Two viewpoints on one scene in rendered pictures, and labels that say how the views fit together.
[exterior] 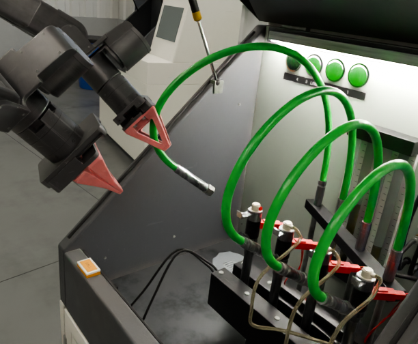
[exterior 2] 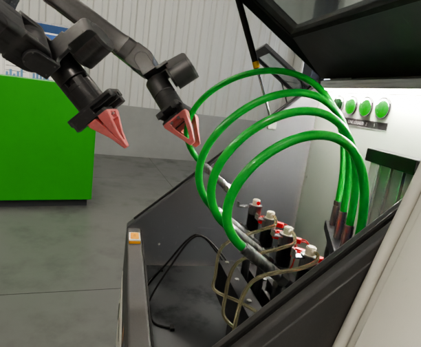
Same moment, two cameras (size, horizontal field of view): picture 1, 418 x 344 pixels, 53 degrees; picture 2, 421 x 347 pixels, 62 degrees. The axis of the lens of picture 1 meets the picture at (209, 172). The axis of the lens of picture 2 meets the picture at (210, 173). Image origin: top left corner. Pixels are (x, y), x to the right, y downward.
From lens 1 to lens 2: 36 cm
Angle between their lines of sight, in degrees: 27
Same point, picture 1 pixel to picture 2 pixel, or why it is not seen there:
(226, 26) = not seen: hidden behind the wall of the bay
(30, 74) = (65, 44)
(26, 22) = (117, 49)
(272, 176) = (316, 208)
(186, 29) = not seen: hidden behind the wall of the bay
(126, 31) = (181, 60)
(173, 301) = (199, 291)
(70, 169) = (86, 116)
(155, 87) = not seen: hidden behind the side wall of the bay
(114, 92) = (163, 98)
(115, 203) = (172, 200)
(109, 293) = (136, 255)
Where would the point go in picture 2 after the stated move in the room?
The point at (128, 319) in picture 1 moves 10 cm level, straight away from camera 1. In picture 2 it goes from (136, 271) to (155, 254)
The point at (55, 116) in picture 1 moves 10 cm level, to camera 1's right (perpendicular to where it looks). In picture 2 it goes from (83, 79) to (126, 85)
